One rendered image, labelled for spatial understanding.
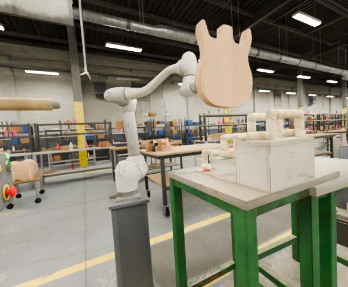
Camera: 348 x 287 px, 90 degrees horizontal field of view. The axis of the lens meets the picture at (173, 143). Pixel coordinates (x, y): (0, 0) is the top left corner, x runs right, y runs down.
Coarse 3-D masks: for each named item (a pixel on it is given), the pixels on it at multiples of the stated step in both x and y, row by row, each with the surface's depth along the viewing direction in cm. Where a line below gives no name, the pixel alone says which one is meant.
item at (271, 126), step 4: (268, 116) 60; (272, 116) 60; (268, 120) 60; (272, 120) 60; (268, 124) 60; (272, 124) 60; (268, 128) 61; (272, 128) 60; (276, 128) 60; (276, 132) 60; (276, 136) 60; (268, 140) 61; (272, 140) 60; (276, 140) 60
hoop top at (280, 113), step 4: (268, 112) 60; (272, 112) 60; (276, 112) 60; (280, 112) 61; (284, 112) 62; (288, 112) 63; (292, 112) 64; (296, 112) 65; (300, 112) 66; (276, 116) 60; (280, 116) 61; (284, 116) 62; (288, 116) 64; (292, 116) 65; (296, 116) 66; (300, 116) 67
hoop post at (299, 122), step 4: (296, 120) 68; (300, 120) 67; (296, 124) 68; (300, 124) 67; (296, 128) 68; (300, 128) 67; (304, 128) 68; (296, 132) 68; (300, 132) 67; (304, 132) 68; (296, 136) 68; (300, 136) 67; (304, 136) 68
